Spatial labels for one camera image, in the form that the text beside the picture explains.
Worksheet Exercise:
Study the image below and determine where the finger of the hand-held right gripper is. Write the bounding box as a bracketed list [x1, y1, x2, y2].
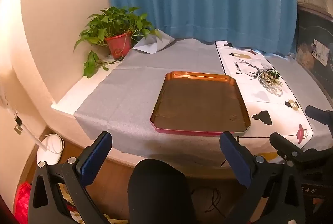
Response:
[305, 105, 333, 125]
[269, 132, 305, 162]

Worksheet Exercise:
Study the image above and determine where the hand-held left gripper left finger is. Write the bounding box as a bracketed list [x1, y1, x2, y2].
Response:
[27, 131, 113, 224]

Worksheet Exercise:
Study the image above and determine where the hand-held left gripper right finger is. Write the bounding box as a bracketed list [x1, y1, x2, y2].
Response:
[219, 131, 306, 224]

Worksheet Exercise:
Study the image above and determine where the pile of jewelry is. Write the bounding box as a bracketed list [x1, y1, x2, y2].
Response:
[257, 70, 284, 97]

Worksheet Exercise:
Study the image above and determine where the copper metal tray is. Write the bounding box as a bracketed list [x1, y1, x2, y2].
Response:
[150, 71, 251, 136]

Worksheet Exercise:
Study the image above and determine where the white deer-print cloth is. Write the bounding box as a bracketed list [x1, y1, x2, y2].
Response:
[215, 40, 316, 164]

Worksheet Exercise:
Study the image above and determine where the white floor stand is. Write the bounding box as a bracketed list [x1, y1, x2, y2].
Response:
[14, 120, 64, 166]

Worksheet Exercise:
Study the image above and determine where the grey tablecloth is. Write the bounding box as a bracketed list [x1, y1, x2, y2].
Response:
[73, 29, 333, 170]

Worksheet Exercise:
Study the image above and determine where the dark printed panel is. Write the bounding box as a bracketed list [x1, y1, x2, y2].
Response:
[295, 4, 333, 99]

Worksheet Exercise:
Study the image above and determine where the red floral blanket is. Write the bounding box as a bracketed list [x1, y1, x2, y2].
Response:
[14, 182, 78, 224]

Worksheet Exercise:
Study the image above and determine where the red plastic flowerpot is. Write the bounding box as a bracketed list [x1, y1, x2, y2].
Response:
[105, 33, 133, 59]

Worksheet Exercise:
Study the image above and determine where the green pothos plant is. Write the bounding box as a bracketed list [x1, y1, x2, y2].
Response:
[74, 6, 162, 79]

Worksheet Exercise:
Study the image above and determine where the black floor cable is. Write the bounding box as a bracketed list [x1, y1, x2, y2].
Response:
[205, 188, 224, 214]

